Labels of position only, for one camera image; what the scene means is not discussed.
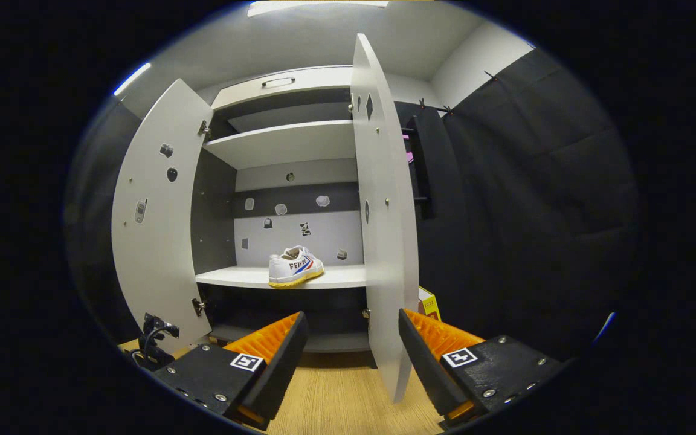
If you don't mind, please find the white cabinet shelf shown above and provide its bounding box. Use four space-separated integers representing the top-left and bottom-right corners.
195 264 368 289
203 120 358 170
227 101 353 134

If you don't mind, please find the white cabinet door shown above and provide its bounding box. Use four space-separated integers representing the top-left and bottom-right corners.
350 33 420 404
111 79 214 348

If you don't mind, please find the white shoe cabinet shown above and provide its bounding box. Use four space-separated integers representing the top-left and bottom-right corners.
191 65 379 354

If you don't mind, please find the black backdrop cloth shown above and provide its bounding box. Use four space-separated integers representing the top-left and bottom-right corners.
393 100 469 339
64 100 143 339
445 48 639 363

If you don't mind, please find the white cabinet drawer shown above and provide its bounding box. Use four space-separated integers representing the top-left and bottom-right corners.
211 65 355 111

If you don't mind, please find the ceiling light panel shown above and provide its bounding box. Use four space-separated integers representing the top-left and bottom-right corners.
112 62 152 97
246 0 390 18

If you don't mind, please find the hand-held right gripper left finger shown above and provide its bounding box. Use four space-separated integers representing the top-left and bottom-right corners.
152 311 311 431

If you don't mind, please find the white shoe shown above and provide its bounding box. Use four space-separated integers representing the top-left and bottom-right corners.
268 245 325 289

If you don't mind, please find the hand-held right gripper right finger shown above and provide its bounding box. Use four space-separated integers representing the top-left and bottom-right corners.
398 308 569 427

